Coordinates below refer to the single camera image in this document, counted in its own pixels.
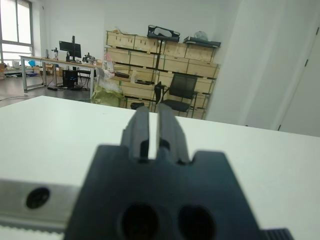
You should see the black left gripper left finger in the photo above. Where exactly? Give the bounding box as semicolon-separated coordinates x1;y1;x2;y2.
121;106;151;161

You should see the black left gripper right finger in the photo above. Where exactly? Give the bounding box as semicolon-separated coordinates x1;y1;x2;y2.
157;103;190;165

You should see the brown cardboard box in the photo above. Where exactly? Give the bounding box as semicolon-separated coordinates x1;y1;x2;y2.
32;63;64;76

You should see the pale wooden crate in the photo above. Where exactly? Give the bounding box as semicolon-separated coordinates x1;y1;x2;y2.
159;54;190;74
196;92;214;110
187;59;219;80
162;41;188;59
129;66;156;84
155;71;176;88
134;34;163;54
129;51;159;70
196;77;217;95
186;44;216;63
192;107;210;120
106;30;136;50
124;97;154;110
121;81;155;100
106;47;131;66

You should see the yellow-green bag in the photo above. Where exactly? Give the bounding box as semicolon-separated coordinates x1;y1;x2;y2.
90;83;126;109

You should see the black mesh office chair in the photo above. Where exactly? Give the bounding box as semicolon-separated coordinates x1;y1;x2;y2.
159;73;199;118

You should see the white plastic bag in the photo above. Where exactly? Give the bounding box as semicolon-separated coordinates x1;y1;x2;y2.
96;67;116;85

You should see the pink white package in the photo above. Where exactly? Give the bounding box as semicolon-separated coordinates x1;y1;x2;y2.
103;52;115;74

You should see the black computer tower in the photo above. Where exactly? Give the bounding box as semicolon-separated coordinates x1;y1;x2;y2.
62;69;81;89

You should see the black desk device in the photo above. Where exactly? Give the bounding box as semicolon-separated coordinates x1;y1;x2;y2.
83;52;98;64

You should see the flat black tray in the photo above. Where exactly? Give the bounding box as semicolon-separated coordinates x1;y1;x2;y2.
183;36;222;49

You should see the grey helmet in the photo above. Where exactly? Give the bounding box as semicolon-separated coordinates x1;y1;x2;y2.
194;30;210;41

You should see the black computer monitor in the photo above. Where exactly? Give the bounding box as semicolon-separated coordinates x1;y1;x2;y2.
59;35;82;63

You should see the white door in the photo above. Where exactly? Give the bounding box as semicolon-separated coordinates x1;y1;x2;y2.
276;24;320;138

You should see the large room window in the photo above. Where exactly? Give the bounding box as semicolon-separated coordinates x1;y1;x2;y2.
0;0;35;63

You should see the white frame wooden desk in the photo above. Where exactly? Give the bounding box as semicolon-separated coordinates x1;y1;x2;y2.
19;55;98;96

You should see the grey floor cable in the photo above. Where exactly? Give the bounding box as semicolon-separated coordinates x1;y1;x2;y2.
0;94;28;101

